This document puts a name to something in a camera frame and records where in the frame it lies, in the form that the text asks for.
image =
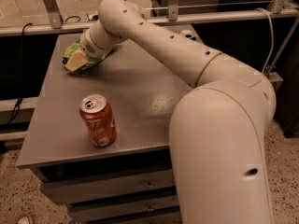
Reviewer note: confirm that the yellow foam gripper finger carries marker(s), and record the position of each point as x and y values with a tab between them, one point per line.
76	58

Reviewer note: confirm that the green rice chip bag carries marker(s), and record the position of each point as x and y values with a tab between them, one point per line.
91	61

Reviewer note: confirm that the metal guard rail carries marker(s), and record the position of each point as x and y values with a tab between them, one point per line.
119	18

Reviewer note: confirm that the white shoe tip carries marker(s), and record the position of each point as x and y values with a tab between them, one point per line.
25	220

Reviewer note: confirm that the orange soda can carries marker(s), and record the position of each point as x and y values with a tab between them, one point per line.
97	114

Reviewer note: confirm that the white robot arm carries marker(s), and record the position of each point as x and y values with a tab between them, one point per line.
216	132

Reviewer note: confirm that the grey drawer cabinet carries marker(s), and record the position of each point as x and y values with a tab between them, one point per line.
127	182

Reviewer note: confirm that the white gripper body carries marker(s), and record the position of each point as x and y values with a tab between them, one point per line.
88	46

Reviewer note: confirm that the blue Pepsi can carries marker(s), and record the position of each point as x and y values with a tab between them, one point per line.
188	34

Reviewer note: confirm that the white power strip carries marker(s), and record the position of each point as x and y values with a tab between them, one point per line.
92	17

